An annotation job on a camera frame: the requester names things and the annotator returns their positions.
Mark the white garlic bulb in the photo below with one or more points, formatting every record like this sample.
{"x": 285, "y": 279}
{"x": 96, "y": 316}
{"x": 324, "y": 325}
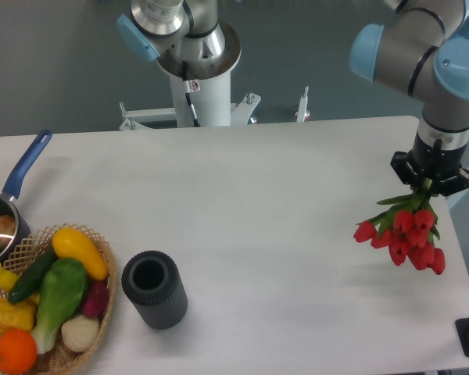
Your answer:
{"x": 79, "y": 332}

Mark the orange fruit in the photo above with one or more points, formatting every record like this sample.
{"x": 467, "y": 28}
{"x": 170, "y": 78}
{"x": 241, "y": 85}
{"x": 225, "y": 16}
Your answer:
{"x": 18, "y": 351}

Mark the red tulip bouquet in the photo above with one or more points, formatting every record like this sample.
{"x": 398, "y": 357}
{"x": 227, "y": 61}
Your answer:
{"x": 408, "y": 229}

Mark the green cucumber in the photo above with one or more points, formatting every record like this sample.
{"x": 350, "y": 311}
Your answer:
{"x": 31, "y": 278}

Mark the blue handled saucepan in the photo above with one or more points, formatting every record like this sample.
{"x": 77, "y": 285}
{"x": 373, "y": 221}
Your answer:
{"x": 12, "y": 188}

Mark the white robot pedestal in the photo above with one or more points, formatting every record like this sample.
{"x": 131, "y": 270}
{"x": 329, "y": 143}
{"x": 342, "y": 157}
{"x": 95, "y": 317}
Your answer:
{"x": 199, "y": 71}

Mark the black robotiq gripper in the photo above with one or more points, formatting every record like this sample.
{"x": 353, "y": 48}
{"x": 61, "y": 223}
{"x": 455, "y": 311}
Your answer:
{"x": 434, "y": 162}

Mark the woven wicker basket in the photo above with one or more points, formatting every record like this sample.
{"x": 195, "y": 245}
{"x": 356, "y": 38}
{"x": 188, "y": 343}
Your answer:
{"x": 60, "y": 360}

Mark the brown bread roll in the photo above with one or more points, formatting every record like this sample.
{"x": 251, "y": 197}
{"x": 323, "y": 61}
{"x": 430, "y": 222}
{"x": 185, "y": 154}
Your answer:
{"x": 7, "y": 230}

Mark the green lettuce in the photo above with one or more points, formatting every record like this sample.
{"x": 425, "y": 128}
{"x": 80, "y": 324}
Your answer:
{"x": 62, "y": 290}

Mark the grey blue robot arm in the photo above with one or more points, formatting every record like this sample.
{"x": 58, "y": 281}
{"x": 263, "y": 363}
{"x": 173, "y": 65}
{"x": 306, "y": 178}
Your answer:
{"x": 425, "y": 55}

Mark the small yellow pepper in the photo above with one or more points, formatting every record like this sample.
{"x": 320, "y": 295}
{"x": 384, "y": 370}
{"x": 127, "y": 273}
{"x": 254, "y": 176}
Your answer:
{"x": 7, "y": 279}

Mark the yellow squash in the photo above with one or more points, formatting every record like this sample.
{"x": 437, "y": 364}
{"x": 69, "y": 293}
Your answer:
{"x": 69, "y": 242}

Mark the dark grey ribbed vase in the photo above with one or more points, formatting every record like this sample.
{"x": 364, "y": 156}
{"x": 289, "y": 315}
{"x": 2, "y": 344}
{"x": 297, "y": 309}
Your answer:
{"x": 152, "y": 283}

